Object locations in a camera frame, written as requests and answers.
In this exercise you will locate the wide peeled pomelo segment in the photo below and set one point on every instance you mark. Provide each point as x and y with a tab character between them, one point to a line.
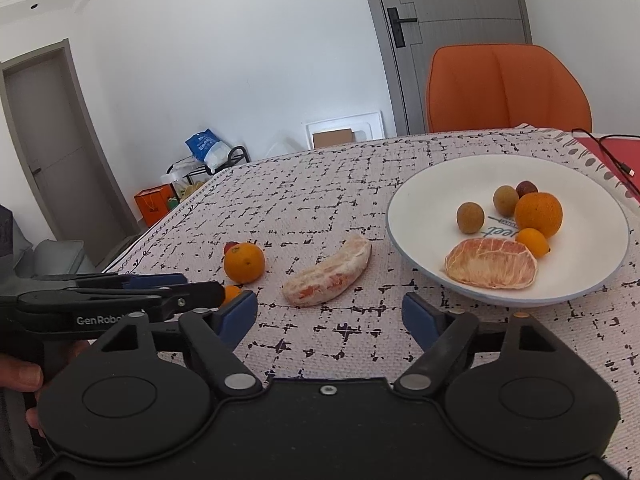
491	263

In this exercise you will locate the black metal rack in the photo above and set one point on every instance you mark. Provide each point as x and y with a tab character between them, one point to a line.
241	151

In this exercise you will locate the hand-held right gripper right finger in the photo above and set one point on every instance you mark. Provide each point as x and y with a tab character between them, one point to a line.
422	320

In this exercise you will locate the long peeled pomelo segment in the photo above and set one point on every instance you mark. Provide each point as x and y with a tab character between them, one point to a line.
325	277

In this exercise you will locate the medium orange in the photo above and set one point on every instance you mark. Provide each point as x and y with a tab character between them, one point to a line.
243	262

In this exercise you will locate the white plate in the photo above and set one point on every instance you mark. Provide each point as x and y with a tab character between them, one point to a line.
425	220

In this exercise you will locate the red lychee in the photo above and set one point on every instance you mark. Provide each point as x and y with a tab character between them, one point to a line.
230	247
526	188

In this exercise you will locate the brown longan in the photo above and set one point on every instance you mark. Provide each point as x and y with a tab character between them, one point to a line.
505	200
470	217

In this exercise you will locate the orange paper bag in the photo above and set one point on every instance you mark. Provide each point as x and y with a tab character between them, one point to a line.
152	205

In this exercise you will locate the large orange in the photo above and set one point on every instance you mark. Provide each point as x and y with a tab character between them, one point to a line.
538	214

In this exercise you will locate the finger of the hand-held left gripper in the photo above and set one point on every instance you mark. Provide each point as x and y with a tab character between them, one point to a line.
155	281
195	296

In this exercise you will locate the person's left hand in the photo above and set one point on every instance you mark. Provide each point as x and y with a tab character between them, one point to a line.
20	375

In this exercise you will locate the small kumquat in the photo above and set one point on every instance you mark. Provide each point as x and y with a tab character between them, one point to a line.
532	242
232	294

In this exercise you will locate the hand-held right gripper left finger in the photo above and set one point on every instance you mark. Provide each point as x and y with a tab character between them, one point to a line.
235	317

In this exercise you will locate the grey door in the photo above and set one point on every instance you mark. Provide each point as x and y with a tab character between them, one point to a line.
450	0

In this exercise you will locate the cardboard piece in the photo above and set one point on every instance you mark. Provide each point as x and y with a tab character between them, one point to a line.
332	138

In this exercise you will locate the orange chair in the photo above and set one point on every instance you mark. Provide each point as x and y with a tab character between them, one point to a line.
500	90

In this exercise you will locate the grey sofa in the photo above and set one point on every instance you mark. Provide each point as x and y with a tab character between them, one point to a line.
55	255

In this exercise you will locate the blue and white bag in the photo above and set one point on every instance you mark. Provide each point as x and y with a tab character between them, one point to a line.
202	145

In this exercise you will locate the clear bag with yellow contents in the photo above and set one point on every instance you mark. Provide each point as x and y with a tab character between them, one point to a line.
190	189

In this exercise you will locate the brown-framed door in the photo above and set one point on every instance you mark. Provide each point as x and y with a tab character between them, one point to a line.
55	150

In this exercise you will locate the white framed board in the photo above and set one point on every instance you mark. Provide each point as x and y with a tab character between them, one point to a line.
367	121

